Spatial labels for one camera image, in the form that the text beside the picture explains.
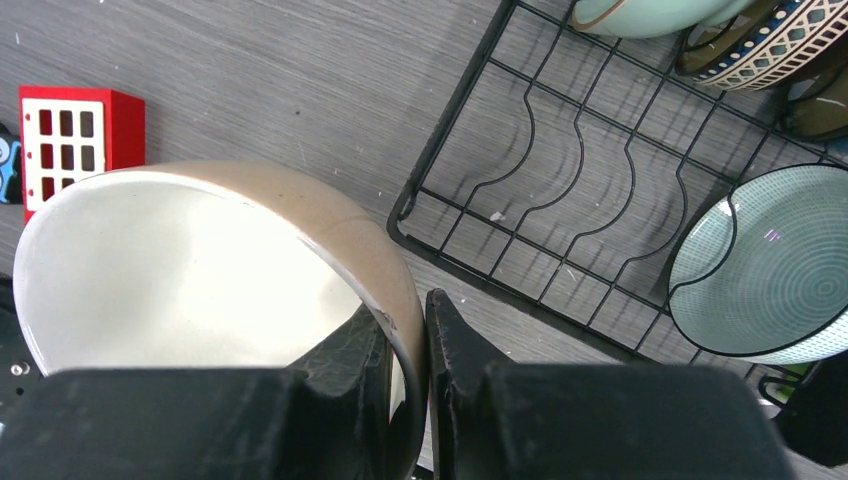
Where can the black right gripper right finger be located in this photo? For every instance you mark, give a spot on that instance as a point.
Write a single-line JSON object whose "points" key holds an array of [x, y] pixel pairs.
{"points": [[495, 418]]}

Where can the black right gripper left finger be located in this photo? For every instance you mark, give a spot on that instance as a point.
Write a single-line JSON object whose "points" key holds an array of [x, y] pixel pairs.
{"points": [[323, 417]]}

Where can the beige bowl with flower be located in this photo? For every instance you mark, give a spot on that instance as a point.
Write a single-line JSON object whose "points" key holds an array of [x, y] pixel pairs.
{"points": [[214, 264]]}

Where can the green owl puzzle piece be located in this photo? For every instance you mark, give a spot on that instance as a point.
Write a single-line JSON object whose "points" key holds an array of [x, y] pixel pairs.
{"points": [[775, 390]]}

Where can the pale green striped bowl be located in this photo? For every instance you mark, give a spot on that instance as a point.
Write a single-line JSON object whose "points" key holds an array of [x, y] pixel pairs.
{"points": [[762, 275]]}

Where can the red white toy block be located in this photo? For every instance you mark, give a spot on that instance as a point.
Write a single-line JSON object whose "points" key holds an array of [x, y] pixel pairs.
{"points": [[69, 134]]}

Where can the blue owl puzzle piece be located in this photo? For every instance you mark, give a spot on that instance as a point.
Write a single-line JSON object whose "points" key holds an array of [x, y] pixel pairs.
{"points": [[11, 177]]}

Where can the light green bowl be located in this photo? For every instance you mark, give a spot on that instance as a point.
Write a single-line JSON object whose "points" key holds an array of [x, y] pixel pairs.
{"points": [[639, 19]]}

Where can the dark blue glazed bowl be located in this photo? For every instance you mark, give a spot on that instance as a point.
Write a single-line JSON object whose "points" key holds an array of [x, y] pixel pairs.
{"points": [[815, 110]]}

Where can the black patterned rim bowl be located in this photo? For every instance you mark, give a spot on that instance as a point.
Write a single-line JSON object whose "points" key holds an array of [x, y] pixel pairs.
{"points": [[765, 45]]}

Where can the black wire dish rack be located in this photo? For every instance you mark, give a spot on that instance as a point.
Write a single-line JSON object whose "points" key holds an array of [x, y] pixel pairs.
{"points": [[565, 168]]}

